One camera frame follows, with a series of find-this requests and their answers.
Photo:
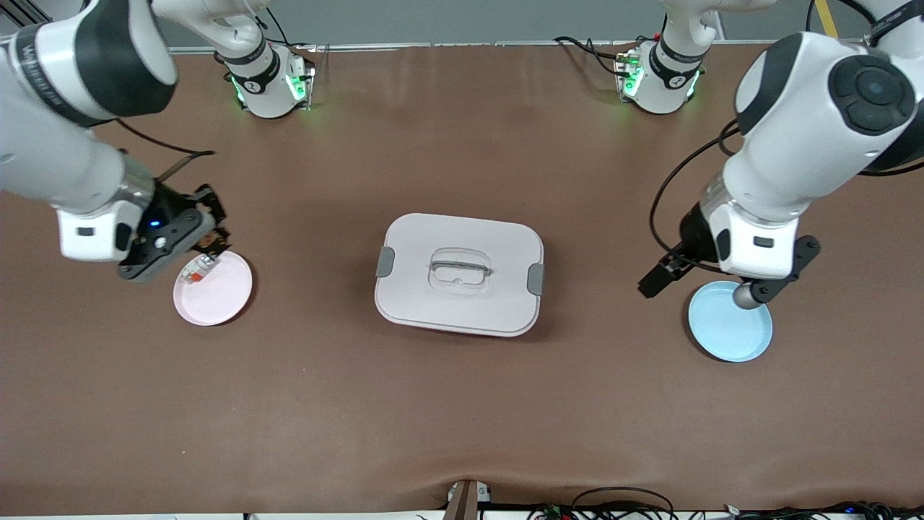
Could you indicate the brown table mat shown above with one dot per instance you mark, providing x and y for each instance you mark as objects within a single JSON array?
[{"x": 462, "y": 419}]

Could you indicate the white lidded storage box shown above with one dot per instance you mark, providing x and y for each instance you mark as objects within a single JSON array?
[{"x": 462, "y": 238}]

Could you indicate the black camera bracket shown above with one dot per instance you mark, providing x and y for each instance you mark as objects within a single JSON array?
[
  {"x": 170, "y": 249},
  {"x": 801, "y": 256}
]

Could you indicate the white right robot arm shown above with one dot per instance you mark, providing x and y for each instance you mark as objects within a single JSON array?
[{"x": 43, "y": 144}]

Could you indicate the pink round plate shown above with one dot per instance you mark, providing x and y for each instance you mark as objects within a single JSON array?
[{"x": 216, "y": 300}]

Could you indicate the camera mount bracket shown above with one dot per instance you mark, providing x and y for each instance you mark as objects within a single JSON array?
[{"x": 462, "y": 505}]

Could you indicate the black right camera bracket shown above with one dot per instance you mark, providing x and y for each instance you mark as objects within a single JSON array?
[{"x": 170, "y": 249}]

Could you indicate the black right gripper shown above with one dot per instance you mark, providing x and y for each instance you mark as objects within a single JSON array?
[{"x": 173, "y": 206}]

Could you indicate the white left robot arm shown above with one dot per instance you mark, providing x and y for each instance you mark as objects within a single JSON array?
[{"x": 794, "y": 144}]

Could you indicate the white and red switch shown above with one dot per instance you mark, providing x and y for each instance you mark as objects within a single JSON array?
[{"x": 198, "y": 271}]

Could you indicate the black left camera bracket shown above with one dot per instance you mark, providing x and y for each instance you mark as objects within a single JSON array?
[{"x": 801, "y": 256}]

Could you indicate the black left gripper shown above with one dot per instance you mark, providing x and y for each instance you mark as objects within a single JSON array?
[{"x": 691, "y": 237}]

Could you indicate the blue round plate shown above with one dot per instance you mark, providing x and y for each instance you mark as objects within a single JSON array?
[{"x": 729, "y": 332}]

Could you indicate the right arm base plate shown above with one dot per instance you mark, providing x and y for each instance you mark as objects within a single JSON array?
[{"x": 307, "y": 79}]

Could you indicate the aluminium table edge rail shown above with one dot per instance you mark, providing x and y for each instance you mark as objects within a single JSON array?
[{"x": 404, "y": 46}]

